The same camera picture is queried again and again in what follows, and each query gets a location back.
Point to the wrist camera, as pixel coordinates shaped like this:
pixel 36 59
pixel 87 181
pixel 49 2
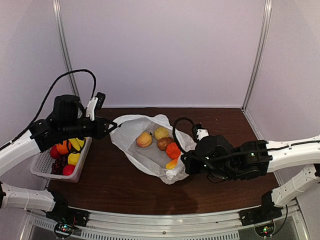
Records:
pixel 94 104
pixel 198 132

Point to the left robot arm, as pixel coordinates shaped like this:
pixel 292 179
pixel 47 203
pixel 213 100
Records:
pixel 38 137

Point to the left circuit board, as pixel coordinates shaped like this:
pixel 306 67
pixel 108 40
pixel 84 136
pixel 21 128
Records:
pixel 63 230

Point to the right circuit board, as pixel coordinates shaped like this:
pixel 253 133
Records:
pixel 265 230

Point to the white plastic bag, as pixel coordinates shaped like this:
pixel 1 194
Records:
pixel 150 160

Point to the white perforated plastic basket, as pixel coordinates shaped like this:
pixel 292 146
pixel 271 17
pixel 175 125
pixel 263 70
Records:
pixel 42 164

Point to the peach fruit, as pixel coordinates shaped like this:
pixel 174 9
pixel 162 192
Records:
pixel 144 140

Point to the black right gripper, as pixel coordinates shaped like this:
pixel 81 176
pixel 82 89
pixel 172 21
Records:
pixel 188 159

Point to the orange fruit from bag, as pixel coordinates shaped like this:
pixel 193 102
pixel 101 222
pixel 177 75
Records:
pixel 64 148

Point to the yellow orange mango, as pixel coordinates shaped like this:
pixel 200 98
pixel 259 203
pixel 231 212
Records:
pixel 172 164

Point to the red fruit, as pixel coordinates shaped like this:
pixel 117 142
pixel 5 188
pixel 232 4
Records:
pixel 54 153
pixel 68 170

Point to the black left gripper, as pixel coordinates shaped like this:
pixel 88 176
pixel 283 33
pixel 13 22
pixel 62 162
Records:
pixel 99 131

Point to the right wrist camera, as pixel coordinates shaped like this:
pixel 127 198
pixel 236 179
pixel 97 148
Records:
pixel 198 132

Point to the right aluminium frame post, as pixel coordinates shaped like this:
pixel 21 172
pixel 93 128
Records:
pixel 264 31

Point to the yellow fruit lower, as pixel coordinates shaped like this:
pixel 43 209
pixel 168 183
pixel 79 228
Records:
pixel 73 158

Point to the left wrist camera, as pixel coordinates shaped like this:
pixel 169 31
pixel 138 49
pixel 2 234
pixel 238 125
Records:
pixel 94 104

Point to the pale yellow bumpy fruit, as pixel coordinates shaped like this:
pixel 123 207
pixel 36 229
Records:
pixel 161 132

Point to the red fruit upper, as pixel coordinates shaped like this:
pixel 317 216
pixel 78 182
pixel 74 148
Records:
pixel 54 153

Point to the yellow banana bunch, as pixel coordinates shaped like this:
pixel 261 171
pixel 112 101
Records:
pixel 77 145

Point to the dark purple grapes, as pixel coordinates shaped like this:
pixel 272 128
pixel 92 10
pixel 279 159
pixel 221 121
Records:
pixel 58 166

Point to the brown kiwi fruit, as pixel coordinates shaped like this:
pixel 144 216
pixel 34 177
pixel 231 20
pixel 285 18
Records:
pixel 164 142

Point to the red fruit lower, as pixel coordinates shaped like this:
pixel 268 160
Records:
pixel 68 170

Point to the circuit board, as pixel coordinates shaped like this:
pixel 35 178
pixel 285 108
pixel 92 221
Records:
pixel 265 230
pixel 63 230

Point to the aluminium frame post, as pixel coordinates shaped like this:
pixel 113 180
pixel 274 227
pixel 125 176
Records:
pixel 57 11
pixel 264 31

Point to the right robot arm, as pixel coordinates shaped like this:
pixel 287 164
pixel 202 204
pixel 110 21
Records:
pixel 261 157

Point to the front aluminium rail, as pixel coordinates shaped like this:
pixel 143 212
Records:
pixel 225 225

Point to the left aluminium frame post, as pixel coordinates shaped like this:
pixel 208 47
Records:
pixel 57 11

